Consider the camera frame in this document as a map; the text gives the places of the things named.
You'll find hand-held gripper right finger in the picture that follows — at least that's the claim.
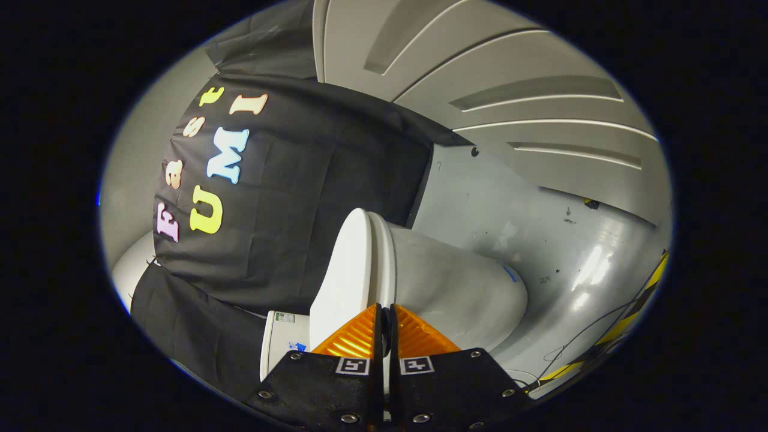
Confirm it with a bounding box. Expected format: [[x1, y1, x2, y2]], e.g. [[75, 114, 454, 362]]
[[389, 304, 535, 432]]

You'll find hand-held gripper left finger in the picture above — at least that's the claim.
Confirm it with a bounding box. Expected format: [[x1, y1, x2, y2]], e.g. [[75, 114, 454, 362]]
[[246, 303, 385, 432]]

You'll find white toilet lid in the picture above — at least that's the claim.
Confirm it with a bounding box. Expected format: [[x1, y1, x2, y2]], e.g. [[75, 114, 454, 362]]
[[309, 208, 397, 352]]

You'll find white toilet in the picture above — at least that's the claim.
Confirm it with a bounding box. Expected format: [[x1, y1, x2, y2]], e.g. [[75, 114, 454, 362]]
[[260, 213, 529, 385]]

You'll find black backdrop cloth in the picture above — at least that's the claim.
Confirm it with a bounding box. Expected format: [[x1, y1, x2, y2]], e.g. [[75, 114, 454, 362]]
[[131, 0, 475, 403]]

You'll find yellow black hazard tape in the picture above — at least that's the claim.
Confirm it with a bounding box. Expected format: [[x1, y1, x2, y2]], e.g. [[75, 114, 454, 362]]
[[540, 251, 670, 385]]

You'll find thin black floor cable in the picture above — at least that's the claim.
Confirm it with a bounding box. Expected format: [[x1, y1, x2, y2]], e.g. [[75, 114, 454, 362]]
[[537, 288, 655, 385]]

